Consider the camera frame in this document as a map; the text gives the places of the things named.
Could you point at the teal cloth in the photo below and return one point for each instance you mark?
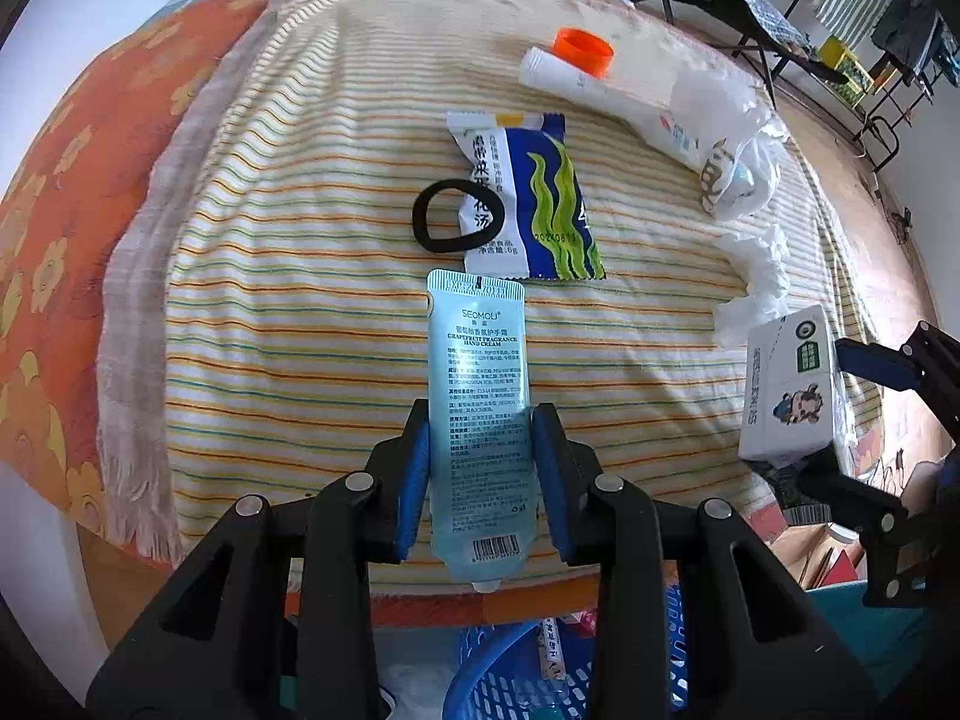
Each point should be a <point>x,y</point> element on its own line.
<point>862,652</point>

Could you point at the clear plastic bag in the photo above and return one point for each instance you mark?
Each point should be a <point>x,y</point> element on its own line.
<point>712,101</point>

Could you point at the white paper strip packet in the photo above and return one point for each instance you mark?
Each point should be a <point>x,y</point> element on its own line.
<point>550,652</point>

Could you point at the striped beige blanket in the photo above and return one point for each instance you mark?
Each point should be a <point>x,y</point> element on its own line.
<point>300,352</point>

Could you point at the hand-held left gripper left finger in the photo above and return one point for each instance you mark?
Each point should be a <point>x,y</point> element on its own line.
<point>415,469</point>

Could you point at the white cartoon print carton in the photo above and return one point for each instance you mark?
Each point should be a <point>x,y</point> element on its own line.
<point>787,390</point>

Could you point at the blue plastic basket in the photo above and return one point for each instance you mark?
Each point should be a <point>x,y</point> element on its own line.
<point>487,660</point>

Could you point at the cardboard box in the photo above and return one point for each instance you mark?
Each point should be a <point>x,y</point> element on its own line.
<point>814,555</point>

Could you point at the orange floral bedsheet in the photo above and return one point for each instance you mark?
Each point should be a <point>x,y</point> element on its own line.
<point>75,202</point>

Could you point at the orange bottle cap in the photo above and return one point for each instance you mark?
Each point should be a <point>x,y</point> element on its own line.
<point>585,49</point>

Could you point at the dark hanging clothes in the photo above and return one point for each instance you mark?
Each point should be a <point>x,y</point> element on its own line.
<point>907,26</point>

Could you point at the yellow green box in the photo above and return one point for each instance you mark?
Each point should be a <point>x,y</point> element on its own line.
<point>844,64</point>

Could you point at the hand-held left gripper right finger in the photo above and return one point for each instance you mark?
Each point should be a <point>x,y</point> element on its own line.
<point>551,484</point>

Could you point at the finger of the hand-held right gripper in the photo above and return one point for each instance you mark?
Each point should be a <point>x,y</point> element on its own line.
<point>885,517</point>
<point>877,364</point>

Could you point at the blue white seaweed print packet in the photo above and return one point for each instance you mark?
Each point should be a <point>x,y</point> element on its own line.
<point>547,195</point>

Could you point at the white tissue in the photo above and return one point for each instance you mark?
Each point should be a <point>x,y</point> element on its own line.
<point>761,285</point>

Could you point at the long white packet colourful end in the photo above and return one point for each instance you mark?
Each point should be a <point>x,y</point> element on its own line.
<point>577,79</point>

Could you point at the black folding chair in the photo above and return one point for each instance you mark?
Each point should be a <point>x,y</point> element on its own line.
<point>757,37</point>

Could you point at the light blue hand cream tube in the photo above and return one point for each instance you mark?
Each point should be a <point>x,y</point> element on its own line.
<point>476,360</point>

